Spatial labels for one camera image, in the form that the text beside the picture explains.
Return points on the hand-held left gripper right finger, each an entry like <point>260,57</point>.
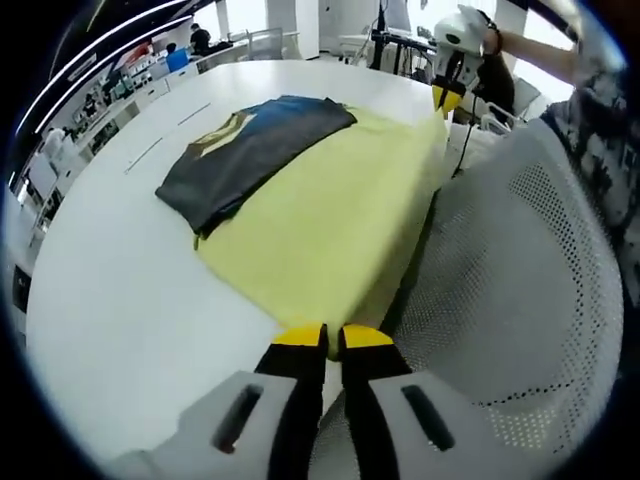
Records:
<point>370,390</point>

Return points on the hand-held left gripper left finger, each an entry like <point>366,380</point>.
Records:
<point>295,390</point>

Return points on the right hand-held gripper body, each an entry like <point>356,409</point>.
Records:
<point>460,30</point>

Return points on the yellow garment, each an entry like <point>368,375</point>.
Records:
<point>310,210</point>

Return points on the black tripod stand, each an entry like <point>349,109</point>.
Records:
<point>382,45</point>

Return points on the white mesh office chair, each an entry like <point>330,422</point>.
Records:
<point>525,280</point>

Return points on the black cabinet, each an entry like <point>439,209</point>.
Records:
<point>20,289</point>

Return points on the white counter cabinets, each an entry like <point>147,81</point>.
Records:
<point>130,100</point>

